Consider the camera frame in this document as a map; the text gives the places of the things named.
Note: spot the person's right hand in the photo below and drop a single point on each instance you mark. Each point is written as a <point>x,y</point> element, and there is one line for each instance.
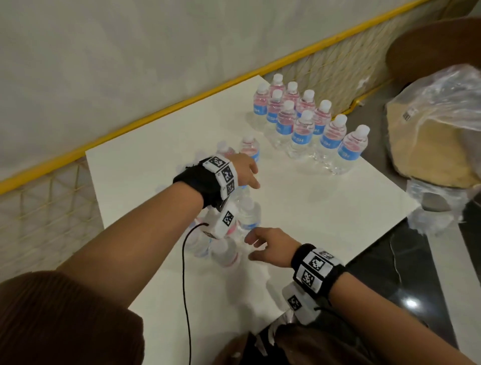
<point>276,248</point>

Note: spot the brown cardboard box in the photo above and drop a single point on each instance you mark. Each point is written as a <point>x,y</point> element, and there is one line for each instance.
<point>432,158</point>

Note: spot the black garment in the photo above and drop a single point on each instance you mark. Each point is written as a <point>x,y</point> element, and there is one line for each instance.
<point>251,351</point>

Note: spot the black wristband with markers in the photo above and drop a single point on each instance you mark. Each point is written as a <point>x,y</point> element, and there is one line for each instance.
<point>317,263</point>
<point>195,180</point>

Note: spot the person's right forearm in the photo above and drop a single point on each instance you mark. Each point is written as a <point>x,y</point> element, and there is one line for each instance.
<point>383,323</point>

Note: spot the person's left forearm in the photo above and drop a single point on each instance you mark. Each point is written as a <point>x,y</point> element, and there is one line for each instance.
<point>131,240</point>

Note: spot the brown sweater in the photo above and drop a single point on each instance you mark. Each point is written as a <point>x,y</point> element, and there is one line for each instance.
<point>56,319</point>

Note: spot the white table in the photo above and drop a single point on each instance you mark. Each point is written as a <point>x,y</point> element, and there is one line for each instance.
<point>319,210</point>

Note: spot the brown chair backrest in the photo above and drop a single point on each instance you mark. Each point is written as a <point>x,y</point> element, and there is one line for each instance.
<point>424,45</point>

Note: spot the arranged group of water bottles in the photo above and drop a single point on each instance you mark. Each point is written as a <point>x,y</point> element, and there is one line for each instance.
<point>302,137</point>

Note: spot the cluster of water bottles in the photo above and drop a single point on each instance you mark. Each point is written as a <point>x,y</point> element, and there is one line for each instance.
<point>251,214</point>

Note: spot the person's left hand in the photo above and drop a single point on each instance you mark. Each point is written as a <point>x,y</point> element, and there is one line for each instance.
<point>244,169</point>

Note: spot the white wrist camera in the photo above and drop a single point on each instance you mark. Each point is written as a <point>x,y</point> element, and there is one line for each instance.
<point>225,220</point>
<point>297,304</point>

